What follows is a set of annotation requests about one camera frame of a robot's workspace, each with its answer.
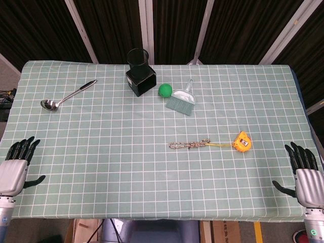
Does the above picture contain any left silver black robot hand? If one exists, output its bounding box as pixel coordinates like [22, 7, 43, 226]
[0, 136, 47, 197]

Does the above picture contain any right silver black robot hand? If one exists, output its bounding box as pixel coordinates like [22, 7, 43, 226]
[272, 141, 324, 210]

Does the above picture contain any yellow tape measure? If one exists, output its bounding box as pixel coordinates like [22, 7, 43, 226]
[233, 131, 253, 153]

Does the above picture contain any braided multicolour rope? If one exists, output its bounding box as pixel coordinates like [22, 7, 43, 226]
[169, 138, 211, 150]

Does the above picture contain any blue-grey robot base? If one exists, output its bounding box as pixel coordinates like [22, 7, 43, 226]
[101, 218, 200, 243]

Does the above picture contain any red black round object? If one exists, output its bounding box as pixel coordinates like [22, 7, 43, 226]
[292, 229, 307, 243]

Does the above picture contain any stainless steel ladle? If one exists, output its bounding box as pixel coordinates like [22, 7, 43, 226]
[40, 79, 98, 112]

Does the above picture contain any beige cardboard piece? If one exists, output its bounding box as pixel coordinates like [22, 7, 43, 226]
[66, 219, 103, 243]

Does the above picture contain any brown cardboard box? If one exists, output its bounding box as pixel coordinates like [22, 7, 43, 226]
[199, 220, 241, 243]

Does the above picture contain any green checkered tablecloth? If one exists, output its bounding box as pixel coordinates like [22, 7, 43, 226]
[0, 60, 324, 223]

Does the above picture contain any small teal hand brush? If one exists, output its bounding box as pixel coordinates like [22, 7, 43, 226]
[165, 78, 197, 117]

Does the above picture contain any black open box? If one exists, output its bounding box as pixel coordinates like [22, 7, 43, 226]
[125, 65, 157, 98]

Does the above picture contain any black cylindrical cup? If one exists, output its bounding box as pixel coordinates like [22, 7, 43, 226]
[126, 48, 150, 82]

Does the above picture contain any green ball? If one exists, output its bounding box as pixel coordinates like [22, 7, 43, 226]
[158, 83, 174, 98]

